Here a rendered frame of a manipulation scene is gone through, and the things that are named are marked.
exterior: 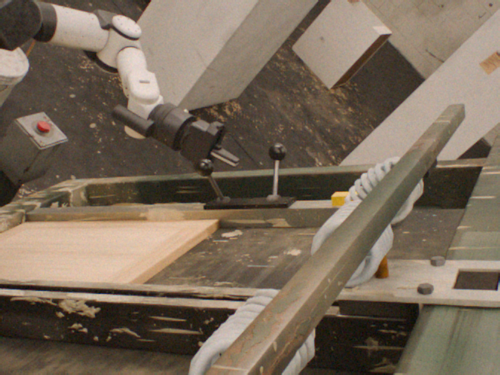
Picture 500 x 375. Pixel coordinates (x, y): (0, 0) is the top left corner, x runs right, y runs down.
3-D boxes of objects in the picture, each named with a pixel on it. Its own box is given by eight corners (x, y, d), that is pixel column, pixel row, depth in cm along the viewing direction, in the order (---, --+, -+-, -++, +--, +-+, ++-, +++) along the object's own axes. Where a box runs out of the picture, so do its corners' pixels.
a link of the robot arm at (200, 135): (234, 120, 140) (190, 96, 143) (213, 129, 132) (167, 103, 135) (215, 168, 146) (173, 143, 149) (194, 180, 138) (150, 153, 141)
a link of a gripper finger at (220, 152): (234, 166, 136) (210, 152, 137) (240, 162, 138) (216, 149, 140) (236, 159, 135) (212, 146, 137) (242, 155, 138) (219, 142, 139)
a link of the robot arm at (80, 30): (106, 48, 169) (28, 33, 152) (127, 9, 163) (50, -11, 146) (124, 77, 164) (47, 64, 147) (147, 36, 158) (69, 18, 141)
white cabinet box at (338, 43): (308, 45, 677) (354, -7, 640) (344, 85, 668) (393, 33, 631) (291, 47, 638) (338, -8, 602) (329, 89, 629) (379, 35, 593)
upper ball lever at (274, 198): (269, 207, 133) (273, 146, 136) (286, 207, 132) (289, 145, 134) (261, 204, 130) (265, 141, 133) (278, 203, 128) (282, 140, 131)
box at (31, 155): (18, 149, 197) (43, 110, 188) (43, 178, 196) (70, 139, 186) (-11, 159, 187) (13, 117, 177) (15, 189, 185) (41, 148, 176)
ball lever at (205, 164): (220, 199, 139) (196, 155, 131) (236, 198, 138) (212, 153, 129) (215, 211, 137) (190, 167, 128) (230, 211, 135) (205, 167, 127)
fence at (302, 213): (42, 222, 166) (38, 207, 165) (405, 217, 122) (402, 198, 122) (28, 228, 162) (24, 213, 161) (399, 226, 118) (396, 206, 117)
